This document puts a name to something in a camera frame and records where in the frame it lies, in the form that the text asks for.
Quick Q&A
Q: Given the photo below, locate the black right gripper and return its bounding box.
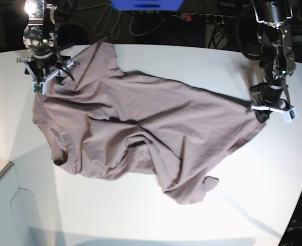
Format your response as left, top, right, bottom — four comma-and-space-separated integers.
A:
25, 53, 69, 82

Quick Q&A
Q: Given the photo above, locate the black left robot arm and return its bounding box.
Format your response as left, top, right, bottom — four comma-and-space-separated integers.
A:
234, 1, 296, 123

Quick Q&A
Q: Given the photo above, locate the blue plastic box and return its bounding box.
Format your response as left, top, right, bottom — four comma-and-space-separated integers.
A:
110, 0, 184, 11

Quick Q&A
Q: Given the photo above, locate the mauve grey t-shirt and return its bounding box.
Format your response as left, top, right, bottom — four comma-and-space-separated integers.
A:
33, 41, 265, 204

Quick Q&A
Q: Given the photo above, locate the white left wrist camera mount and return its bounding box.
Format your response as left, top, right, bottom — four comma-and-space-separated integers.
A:
246, 104, 297, 123

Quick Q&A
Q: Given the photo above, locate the white loose cable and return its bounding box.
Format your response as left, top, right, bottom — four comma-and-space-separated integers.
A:
93, 10, 167, 37

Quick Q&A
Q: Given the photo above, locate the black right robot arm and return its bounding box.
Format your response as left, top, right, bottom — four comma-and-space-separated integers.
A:
21, 1, 67, 83

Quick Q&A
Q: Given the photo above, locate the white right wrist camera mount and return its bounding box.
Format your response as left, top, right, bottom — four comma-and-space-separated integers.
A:
16, 54, 79, 95

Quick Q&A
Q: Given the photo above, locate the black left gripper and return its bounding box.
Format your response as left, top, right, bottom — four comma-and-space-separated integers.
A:
249, 83, 291, 123

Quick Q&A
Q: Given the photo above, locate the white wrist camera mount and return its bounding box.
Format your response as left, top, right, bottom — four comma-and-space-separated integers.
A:
246, 104, 297, 123
16, 54, 79, 95

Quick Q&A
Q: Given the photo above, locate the black power strip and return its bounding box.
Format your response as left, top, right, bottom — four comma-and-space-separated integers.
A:
180, 13, 236, 25

